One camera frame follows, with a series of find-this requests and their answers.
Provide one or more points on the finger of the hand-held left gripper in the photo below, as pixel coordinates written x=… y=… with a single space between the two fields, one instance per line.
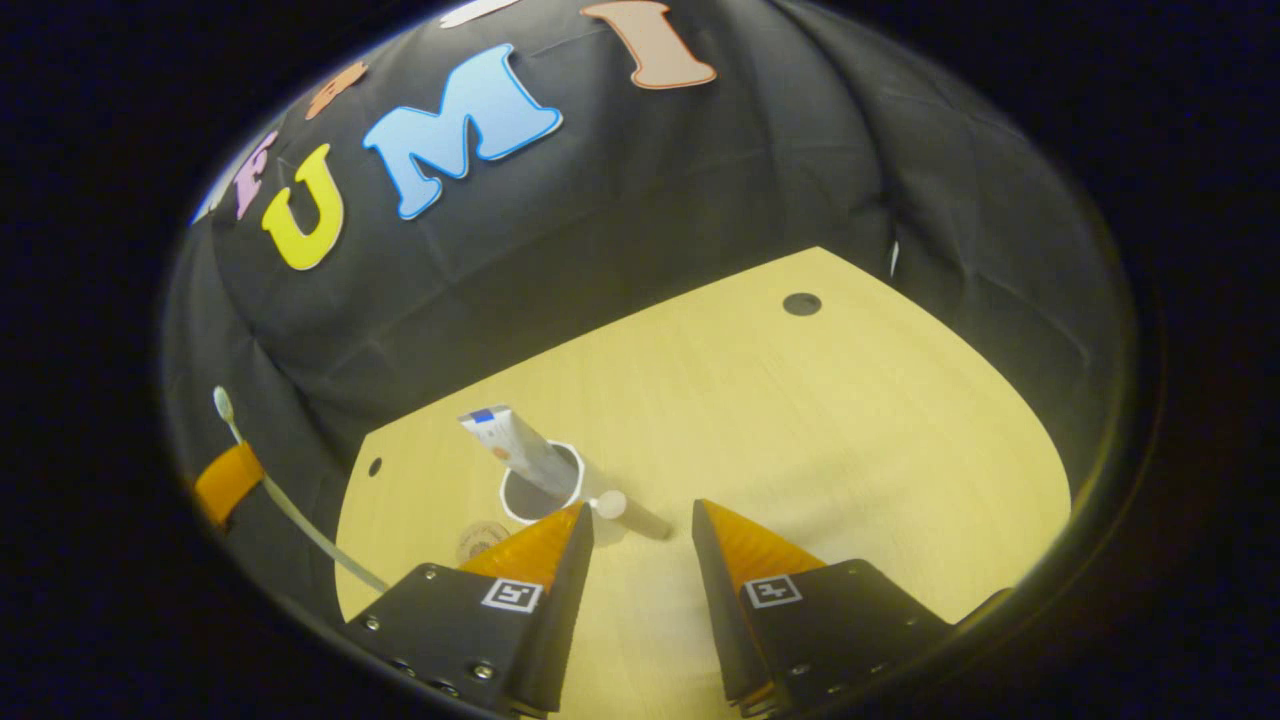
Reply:
x=228 y=482

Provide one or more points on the round cork coaster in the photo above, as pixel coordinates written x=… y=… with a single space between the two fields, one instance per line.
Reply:
x=480 y=540

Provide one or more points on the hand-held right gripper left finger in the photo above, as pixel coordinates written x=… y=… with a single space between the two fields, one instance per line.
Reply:
x=560 y=610

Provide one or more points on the white toothbrush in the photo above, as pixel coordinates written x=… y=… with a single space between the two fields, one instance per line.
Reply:
x=290 y=515

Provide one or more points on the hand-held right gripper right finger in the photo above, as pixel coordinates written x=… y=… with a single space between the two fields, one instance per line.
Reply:
x=715 y=610

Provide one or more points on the light wooden desktop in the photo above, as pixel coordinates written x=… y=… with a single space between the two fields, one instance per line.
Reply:
x=800 y=420

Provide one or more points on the white toothpaste tube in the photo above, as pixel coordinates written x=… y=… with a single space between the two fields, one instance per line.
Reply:
x=525 y=450

